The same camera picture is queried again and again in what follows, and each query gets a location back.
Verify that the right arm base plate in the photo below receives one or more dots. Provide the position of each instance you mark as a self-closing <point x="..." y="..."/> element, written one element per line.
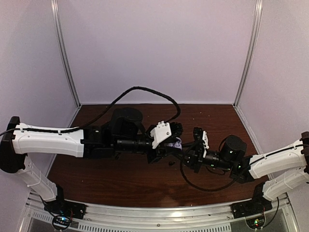
<point x="249" y="208"/>

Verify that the circuit board with leds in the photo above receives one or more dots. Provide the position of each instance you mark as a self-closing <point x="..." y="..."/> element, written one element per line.
<point x="61" y="222"/>
<point x="255" y="223"/>

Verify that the lilac earbud charging case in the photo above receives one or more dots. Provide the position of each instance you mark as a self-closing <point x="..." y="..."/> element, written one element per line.
<point x="177" y="144"/>

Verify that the aluminium front rail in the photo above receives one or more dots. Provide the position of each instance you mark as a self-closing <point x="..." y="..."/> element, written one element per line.
<point x="205" y="218"/>

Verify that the left circuit board with leds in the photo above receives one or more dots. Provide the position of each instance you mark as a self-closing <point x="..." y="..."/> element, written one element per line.
<point x="61" y="222"/>

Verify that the right aluminium frame post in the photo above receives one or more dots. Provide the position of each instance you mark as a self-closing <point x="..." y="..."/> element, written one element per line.
<point x="257" y="17"/>

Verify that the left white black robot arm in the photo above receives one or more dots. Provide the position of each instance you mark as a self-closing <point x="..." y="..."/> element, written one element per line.
<point x="124" y="132"/>

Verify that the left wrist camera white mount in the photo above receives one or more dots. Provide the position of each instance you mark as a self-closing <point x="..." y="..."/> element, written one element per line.
<point x="164" y="133"/>

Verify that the left aluminium frame post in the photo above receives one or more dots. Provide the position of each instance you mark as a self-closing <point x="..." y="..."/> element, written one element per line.
<point x="63" y="52"/>

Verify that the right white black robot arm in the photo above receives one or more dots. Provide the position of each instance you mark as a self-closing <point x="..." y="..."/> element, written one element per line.
<point x="292" y="159"/>

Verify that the aluminium frame post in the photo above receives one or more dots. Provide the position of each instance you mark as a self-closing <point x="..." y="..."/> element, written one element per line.
<point x="63" y="52"/>
<point x="257" y="17"/>

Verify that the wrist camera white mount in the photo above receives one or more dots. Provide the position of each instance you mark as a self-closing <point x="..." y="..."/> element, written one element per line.
<point x="164" y="133"/>
<point x="200" y="134"/>

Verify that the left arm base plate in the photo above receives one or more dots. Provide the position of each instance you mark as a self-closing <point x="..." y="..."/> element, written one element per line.
<point x="66" y="208"/>

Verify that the right circuit board with leds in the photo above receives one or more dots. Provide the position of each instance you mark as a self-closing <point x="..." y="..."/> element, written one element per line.
<point x="255" y="223"/>

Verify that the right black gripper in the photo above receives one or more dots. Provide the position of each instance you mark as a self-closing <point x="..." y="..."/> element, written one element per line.
<point x="195" y="158"/>

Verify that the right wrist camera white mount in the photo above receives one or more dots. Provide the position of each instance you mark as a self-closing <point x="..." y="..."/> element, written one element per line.
<point x="200" y="134"/>

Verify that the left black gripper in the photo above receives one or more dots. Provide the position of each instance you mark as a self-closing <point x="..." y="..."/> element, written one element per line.
<point x="162" y="151"/>

